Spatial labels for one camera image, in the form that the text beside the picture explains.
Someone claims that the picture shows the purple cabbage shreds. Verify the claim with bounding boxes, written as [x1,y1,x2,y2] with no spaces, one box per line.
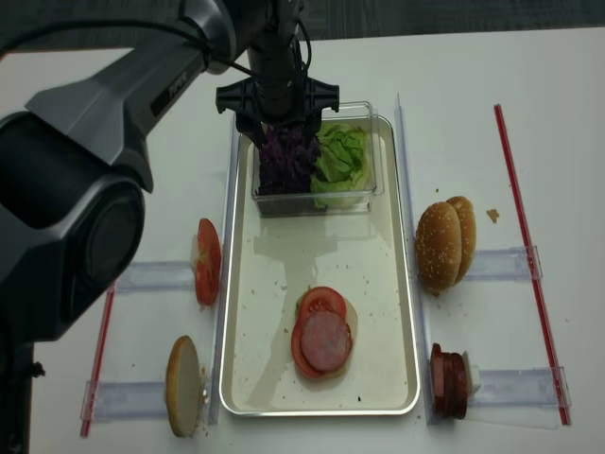
[257,127,320,196]

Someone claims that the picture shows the clear rail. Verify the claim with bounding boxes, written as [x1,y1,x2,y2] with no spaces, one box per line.
[114,261,195,293]
[468,365,571,409]
[80,380,168,423]
[463,246,543,281]

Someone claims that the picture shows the bottom bun on tray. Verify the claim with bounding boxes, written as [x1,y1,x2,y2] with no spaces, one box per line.
[293,285,360,379]

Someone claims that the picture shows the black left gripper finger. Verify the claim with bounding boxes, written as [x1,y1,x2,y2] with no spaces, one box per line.
[302,117,321,142]
[245,120,267,149]

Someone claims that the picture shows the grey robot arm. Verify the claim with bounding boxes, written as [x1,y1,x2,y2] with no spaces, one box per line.
[1,1,339,348]

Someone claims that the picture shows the upright tomato slices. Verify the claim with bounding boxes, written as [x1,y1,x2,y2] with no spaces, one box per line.
[191,218,221,306]

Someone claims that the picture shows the upright bun bottom half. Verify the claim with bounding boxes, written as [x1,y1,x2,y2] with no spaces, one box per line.
[164,336,201,438]

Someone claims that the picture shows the white patty pusher block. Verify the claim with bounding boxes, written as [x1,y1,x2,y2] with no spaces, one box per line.
[462,351,481,398]

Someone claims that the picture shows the tomato slices on bun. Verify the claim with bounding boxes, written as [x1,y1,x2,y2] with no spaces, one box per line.
[289,285,350,379]

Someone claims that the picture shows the red boundary strip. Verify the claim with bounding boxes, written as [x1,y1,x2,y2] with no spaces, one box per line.
[79,284,115,439]
[493,104,572,427]

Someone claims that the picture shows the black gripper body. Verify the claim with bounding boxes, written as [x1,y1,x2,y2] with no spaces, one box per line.
[216,74,339,135]

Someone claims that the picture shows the clear lower right rail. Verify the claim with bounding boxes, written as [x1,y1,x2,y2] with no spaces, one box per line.
[468,365,571,409]

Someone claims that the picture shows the silver metal tray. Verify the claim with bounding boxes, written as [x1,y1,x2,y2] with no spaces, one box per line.
[219,117,420,417]

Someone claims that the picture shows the stacked brown meat patties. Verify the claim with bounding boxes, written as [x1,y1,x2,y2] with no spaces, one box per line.
[430,343,470,420]

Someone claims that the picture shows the rear sesame bun top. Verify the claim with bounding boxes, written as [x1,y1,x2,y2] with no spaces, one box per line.
[447,196,476,284]

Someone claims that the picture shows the red left boundary strip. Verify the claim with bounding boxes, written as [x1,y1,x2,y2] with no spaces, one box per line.
[79,284,115,439]

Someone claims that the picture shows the clear upper right rail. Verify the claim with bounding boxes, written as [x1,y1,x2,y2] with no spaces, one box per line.
[463,246,543,281]

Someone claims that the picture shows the clear lower left rail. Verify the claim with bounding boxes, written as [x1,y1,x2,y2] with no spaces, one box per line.
[80,380,168,423]

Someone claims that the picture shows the clear plastic salad container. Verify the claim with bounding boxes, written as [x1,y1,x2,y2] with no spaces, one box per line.
[251,101,383,218]

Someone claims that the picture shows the clear upper left rail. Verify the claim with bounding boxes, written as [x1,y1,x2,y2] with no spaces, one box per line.
[114,261,195,293]

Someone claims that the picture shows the red right boundary strip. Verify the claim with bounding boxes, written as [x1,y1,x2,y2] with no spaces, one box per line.
[493,104,572,427]

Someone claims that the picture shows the green lettuce leaves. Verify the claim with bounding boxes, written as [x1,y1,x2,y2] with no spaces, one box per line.
[310,122,369,210]

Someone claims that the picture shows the front sesame bun top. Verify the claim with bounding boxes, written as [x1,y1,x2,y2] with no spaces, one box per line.
[415,201,462,295]

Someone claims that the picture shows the bread crumb piece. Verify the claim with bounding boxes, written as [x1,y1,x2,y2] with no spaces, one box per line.
[486,209,499,223]

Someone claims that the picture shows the round meat slice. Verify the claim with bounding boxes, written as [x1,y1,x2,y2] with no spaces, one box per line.
[301,310,353,373]

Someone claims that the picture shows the sesame bun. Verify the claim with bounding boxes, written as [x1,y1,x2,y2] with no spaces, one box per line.
[415,201,462,295]
[447,196,476,284]

